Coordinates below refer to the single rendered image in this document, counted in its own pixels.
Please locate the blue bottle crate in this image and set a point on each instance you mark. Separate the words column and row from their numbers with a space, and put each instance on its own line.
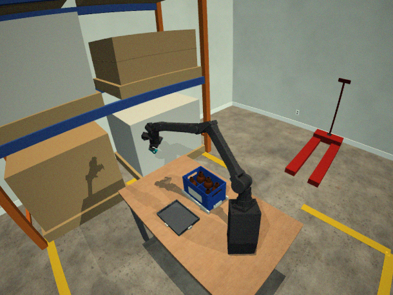
column 198, row 192

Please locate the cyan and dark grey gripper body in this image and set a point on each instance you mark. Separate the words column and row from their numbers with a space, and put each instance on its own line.
column 156, row 143

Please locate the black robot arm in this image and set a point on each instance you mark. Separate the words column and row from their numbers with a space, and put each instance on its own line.
column 240, row 181

